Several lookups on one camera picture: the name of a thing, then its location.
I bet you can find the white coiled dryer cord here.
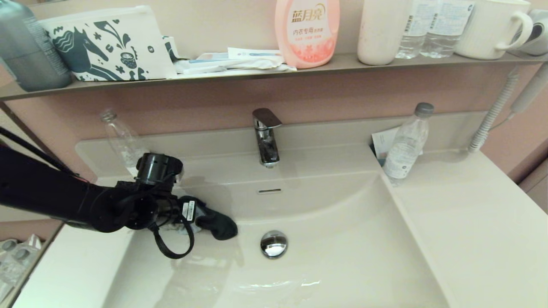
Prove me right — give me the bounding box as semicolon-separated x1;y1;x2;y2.
468;71;521;154

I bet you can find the white paper card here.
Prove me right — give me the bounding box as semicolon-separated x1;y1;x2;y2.
371;127;424;165

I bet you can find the chrome sink faucet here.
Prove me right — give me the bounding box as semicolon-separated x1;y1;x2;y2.
252;108;283;168

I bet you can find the brown wall shelf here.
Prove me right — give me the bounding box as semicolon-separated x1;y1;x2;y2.
0;52;548;102

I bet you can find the pink detergent bottle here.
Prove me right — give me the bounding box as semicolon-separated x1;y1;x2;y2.
275;0;341;69

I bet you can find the clear grey-capped plastic bottle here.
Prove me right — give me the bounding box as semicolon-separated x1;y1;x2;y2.
382;102;435;187

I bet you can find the grey plastic bottle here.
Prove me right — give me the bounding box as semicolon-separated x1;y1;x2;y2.
0;0;72;92

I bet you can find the white ceramic sink basin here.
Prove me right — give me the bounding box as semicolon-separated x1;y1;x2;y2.
101;171;450;308

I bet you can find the light blue fluffy cleaning cloth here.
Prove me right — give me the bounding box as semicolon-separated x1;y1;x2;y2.
171;207;238;241

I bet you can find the white horse print pouch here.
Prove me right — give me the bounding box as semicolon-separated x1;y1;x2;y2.
39;5;177;82

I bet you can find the clear uncapped plastic bottle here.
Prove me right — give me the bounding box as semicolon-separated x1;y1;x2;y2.
99;109;150;169

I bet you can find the crumpled white plastic wrapper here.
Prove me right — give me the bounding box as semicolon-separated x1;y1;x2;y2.
173;55;298;74

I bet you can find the white sachet blue stripe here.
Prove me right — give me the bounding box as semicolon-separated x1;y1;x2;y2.
227;47;284;58

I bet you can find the chrome drain stopper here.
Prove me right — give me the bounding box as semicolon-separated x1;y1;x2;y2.
260;230;289;259

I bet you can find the white ribbed mug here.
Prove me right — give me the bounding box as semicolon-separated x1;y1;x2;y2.
455;0;534;60

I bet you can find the plastic wrapped cups pack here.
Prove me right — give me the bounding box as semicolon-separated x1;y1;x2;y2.
0;234;43;300

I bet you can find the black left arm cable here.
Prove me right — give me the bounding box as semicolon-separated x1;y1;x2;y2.
150;214;195;260

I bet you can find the cream ribbed tumbler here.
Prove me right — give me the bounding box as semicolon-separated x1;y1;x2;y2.
357;0;414;66

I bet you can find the small patterned packet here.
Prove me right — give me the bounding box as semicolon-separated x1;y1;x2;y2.
162;35;188;61

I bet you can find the clear labelled water bottle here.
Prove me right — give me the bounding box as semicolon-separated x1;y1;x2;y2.
395;0;441;59
420;0;476;58

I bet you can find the white wall hair dryer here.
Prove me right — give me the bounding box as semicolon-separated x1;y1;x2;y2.
509;9;548;114

